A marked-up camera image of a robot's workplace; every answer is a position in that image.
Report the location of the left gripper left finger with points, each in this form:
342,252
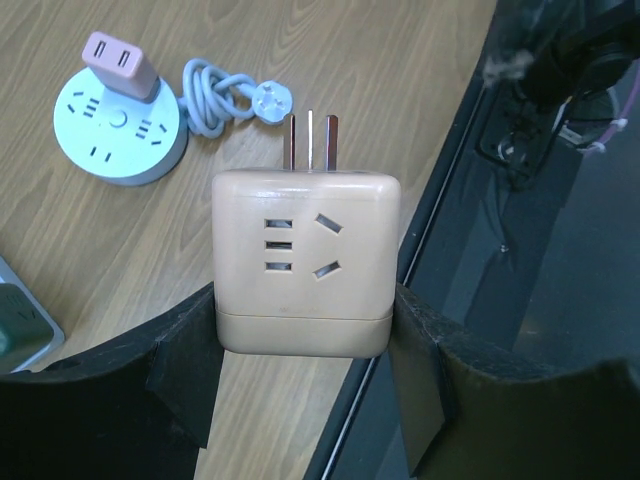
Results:
138,406

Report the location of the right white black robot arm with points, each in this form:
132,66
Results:
547,61

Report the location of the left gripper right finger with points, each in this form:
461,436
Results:
472,410

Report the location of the round light blue socket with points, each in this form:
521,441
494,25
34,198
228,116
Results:
121,140

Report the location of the small pink plug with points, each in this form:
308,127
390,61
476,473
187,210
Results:
121,67

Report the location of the light blue power strip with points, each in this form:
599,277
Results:
9,276

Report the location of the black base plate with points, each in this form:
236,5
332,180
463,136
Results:
550,273

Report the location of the dark green cube adapter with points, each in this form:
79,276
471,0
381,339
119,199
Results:
24,330

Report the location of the orange cube socket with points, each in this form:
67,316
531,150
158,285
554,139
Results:
305,261

